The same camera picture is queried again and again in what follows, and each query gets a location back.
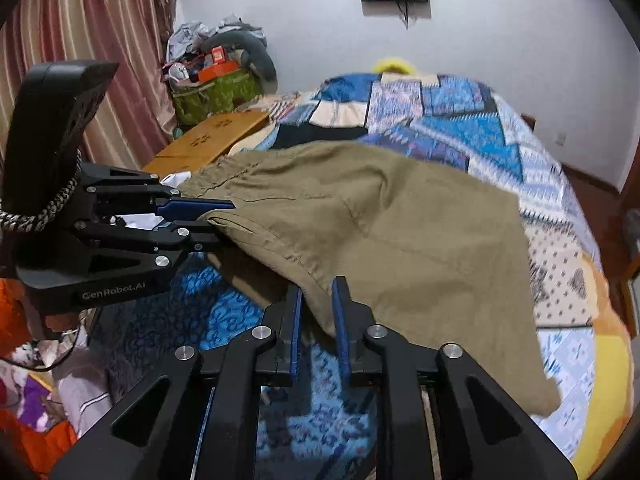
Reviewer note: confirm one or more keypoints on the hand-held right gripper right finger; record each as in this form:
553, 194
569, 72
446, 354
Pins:
341, 327

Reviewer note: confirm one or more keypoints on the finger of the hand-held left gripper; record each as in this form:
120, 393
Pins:
192, 241
200, 205

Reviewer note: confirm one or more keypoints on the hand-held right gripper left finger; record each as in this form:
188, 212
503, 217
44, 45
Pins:
295, 332

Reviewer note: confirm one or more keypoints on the khaki pants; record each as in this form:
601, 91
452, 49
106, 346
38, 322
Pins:
400, 240

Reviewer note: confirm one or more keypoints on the white cloth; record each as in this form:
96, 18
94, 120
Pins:
173, 178

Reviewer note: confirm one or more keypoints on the orange wooden board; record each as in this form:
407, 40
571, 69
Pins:
210, 136

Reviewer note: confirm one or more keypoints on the green fabric bag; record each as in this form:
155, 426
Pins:
215, 96

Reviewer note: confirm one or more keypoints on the striped pink curtain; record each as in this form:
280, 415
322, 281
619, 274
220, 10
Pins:
100, 20

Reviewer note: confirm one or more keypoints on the orange box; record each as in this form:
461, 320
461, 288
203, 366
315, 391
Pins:
218, 71

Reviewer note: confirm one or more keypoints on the small red packet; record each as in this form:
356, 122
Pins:
218, 55

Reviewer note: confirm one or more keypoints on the pile of grey clothes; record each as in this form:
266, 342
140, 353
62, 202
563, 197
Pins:
182, 40

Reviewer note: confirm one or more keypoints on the grey plush cushion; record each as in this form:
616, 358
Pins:
261, 57

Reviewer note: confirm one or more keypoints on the pale grey cloth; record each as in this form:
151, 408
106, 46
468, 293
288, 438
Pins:
85, 395

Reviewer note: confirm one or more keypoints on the orange floral blanket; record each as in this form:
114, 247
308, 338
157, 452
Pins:
10, 320

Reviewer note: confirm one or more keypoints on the blue patchwork quilt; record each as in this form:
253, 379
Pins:
450, 125

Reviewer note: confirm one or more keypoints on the yellow pillow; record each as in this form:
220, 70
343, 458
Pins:
395, 64

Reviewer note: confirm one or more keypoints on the yellow bed sheet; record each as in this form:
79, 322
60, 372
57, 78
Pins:
605, 385

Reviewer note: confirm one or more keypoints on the white wall socket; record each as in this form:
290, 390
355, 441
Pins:
561, 139

